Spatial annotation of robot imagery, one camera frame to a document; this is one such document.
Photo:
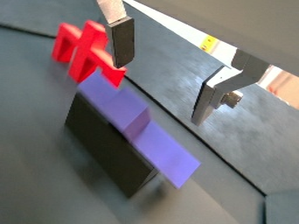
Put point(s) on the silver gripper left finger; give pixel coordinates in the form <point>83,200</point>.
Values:
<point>121,31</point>

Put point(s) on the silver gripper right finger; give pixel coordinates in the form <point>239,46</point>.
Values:
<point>219,90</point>

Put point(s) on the purple m-shaped block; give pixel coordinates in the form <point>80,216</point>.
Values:
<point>127,112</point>

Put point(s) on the black angle fixture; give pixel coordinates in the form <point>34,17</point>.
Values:
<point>129,170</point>

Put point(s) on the red m-shaped block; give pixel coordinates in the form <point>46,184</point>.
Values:
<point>82,47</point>

